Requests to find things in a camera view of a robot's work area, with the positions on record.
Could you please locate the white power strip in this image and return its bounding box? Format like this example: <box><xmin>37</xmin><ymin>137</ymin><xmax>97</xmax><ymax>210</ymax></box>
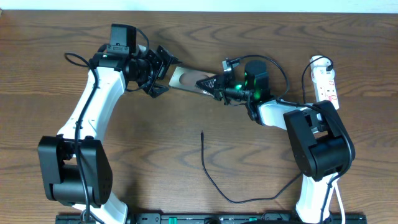
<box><xmin>310</xmin><ymin>55</ymin><xmax>340</xmax><ymax>110</ymax></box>

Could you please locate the white power strip cord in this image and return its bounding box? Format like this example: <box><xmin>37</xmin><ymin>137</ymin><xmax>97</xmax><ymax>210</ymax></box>
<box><xmin>326</xmin><ymin>172</ymin><xmax>346</xmax><ymax>224</ymax></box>

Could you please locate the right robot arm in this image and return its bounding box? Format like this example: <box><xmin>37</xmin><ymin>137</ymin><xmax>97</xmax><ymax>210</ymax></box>
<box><xmin>195</xmin><ymin>55</ymin><xmax>355</xmax><ymax>223</ymax></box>

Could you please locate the black USB charging cable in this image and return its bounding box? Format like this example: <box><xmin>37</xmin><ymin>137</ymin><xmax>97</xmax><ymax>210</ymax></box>
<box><xmin>200</xmin><ymin>55</ymin><xmax>335</xmax><ymax>205</ymax></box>

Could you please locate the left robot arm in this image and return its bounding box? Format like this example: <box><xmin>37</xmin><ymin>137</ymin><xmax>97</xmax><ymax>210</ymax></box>
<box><xmin>38</xmin><ymin>44</ymin><xmax>181</xmax><ymax>223</ymax></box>

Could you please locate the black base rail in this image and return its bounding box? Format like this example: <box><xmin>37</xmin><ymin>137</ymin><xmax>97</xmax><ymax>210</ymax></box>
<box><xmin>55</xmin><ymin>212</ymin><xmax>368</xmax><ymax>224</ymax></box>

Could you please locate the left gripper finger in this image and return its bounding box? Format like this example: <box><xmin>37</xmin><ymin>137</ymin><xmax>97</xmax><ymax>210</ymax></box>
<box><xmin>149</xmin><ymin>83</ymin><xmax>169</xmax><ymax>98</ymax></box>
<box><xmin>157</xmin><ymin>45</ymin><xmax>182</xmax><ymax>67</ymax></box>

